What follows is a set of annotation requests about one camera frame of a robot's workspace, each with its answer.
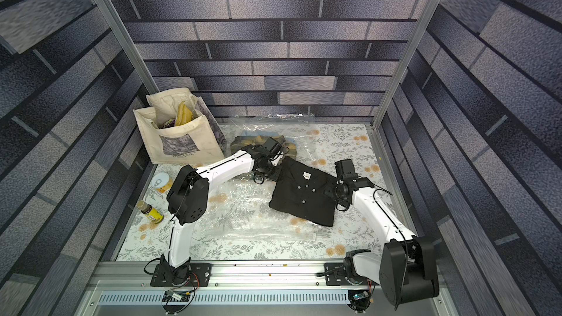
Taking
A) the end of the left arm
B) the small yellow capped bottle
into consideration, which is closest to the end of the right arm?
the end of the left arm

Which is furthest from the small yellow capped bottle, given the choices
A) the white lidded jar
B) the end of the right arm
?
the end of the right arm

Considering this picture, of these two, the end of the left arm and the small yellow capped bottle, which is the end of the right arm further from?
the small yellow capped bottle

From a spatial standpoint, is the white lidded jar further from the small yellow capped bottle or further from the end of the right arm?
the end of the right arm

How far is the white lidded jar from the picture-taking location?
0.92 metres
